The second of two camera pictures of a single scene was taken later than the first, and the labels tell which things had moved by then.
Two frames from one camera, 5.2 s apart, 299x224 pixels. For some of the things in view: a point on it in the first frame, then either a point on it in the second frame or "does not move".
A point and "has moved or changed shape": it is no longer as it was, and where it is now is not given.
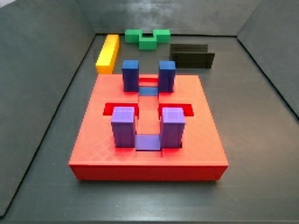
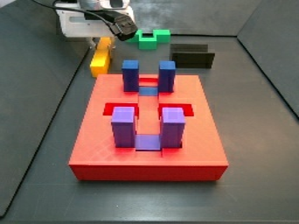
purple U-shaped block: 171,134 does not move
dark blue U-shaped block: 131,78 does not move
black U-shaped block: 191,55 does not move
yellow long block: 107,55 has moved or changed shape
